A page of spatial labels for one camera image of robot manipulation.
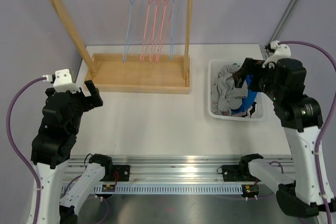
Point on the aluminium mounting rail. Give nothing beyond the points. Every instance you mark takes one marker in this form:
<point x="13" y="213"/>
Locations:
<point x="175" y="169"/>

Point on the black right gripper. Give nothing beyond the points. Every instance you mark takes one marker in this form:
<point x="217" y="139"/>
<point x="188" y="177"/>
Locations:
<point x="256" y="69"/>

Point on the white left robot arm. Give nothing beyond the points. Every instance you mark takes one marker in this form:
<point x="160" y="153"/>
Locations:
<point x="51" y="150"/>

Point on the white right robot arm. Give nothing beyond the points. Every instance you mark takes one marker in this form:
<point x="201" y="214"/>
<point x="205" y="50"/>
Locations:
<point x="308" y="194"/>

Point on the aluminium corner frame post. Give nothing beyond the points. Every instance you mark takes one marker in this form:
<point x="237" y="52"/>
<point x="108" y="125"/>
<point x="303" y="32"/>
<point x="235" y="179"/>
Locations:
<point x="283" y="20"/>

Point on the pink wire hanger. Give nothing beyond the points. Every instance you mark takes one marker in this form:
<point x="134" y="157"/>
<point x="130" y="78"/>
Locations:
<point x="161" y="35"/>

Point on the grey tank top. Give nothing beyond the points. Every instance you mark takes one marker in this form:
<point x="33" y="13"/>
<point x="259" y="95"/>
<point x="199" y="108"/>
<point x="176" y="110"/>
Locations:
<point x="225" y="97"/>

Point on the black white striped tank top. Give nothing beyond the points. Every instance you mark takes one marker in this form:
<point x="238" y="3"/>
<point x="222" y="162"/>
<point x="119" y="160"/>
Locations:
<point x="251" y="110"/>

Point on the blue tank top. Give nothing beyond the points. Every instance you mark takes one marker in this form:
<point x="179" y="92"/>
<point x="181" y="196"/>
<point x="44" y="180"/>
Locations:
<point x="248" y="100"/>

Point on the mauve pink tank top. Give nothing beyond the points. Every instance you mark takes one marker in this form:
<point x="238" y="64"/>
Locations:
<point x="240" y="114"/>

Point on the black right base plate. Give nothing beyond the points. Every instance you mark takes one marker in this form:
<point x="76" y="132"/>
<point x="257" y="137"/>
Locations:
<point x="233" y="173"/>

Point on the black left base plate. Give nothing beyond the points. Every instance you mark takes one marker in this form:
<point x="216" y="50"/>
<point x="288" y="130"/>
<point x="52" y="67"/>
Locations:
<point x="119" y="173"/>

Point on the white slotted cable duct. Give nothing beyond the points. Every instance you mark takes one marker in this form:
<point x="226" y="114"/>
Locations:
<point x="168" y="189"/>

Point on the wooden clothes rack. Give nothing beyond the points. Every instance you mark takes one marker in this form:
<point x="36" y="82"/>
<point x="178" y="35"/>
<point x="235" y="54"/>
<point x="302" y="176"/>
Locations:
<point x="110" y="74"/>

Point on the white perforated plastic basket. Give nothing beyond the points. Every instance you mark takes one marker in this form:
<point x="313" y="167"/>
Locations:
<point x="214" y="68"/>

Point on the light blue wire hanger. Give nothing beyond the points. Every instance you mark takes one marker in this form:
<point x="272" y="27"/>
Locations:
<point x="175" y="11"/>

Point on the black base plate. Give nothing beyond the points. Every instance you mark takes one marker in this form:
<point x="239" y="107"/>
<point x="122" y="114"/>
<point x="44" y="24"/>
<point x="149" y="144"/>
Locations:
<point x="119" y="173"/>
<point x="233" y="173"/>

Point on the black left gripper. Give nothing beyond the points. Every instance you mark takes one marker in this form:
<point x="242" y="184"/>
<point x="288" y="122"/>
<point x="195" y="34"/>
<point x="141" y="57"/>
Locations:
<point x="96" y="100"/>

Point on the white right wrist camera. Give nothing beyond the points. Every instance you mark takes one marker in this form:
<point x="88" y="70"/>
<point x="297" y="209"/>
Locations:
<point x="280" y="51"/>

